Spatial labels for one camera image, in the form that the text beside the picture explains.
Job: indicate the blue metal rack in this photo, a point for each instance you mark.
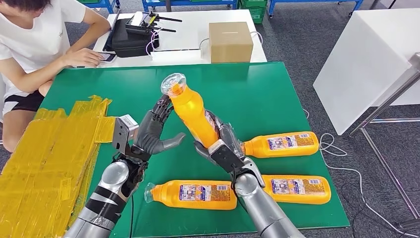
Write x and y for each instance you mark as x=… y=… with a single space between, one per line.
x=197 y=4
x=272 y=8
x=103 y=4

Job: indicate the smartphone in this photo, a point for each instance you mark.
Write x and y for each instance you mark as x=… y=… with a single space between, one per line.
x=110 y=57

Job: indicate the orange detergent bottle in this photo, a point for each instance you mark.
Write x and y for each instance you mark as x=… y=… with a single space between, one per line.
x=170 y=197
x=295 y=198
x=190 y=111
x=288 y=151

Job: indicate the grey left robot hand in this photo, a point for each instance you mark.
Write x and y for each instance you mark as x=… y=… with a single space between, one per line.
x=149 y=138

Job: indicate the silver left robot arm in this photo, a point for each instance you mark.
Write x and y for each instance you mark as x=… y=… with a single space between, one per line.
x=113 y=179

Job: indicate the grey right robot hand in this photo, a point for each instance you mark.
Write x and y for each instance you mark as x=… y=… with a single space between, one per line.
x=229 y=138

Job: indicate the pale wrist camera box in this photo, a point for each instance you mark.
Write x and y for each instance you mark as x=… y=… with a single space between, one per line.
x=123 y=131
x=226 y=157

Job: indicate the brown cardboard box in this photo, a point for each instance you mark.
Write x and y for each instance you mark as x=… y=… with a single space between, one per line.
x=231 y=42

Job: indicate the yellow taped cardboard sheet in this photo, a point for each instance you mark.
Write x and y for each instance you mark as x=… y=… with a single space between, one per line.
x=39 y=164

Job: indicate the person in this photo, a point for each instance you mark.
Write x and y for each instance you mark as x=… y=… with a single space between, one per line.
x=29 y=36

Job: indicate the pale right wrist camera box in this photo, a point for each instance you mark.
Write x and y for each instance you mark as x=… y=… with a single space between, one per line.
x=226 y=157

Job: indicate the black remote controller with antennas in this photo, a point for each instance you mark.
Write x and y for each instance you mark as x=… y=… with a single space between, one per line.
x=142 y=24

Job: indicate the grey metal table frame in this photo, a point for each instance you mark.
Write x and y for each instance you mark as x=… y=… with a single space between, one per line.
x=384 y=105

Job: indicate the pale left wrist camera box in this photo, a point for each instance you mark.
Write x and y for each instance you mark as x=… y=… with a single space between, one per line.
x=123 y=131

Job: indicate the black carrying case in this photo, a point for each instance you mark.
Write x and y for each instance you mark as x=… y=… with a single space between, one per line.
x=130 y=43

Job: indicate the green plastic crate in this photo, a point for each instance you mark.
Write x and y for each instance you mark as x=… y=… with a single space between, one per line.
x=257 y=13

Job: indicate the large white table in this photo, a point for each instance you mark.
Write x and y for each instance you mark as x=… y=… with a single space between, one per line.
x=361 y=65

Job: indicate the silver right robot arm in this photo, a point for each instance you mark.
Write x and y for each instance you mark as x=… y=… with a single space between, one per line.
x=259 y=203

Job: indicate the green table board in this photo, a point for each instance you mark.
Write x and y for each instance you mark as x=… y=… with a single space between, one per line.
x=229 y=92

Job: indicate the person's right hand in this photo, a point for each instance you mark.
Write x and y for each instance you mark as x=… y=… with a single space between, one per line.
x=82 y=58

